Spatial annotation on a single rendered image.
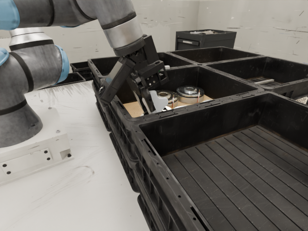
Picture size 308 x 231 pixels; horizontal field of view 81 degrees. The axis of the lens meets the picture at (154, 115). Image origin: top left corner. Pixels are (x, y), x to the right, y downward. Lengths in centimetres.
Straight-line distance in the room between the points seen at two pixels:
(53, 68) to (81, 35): 310
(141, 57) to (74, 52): 332
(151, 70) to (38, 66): 34
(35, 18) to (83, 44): 335
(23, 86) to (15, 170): 23
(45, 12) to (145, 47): 19
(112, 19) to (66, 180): 44
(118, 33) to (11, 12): 16
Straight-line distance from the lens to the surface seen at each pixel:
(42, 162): 64
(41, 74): 62
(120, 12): 38
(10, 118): 61
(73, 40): 370
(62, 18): 43
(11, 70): 59
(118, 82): 41
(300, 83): 72
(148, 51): 43
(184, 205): 23
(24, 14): 39
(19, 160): 63
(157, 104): 46
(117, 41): 39
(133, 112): 59
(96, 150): 67
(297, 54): 391
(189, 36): 234
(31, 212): 57
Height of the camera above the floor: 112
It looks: 30 degrees down
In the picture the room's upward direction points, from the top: straight up
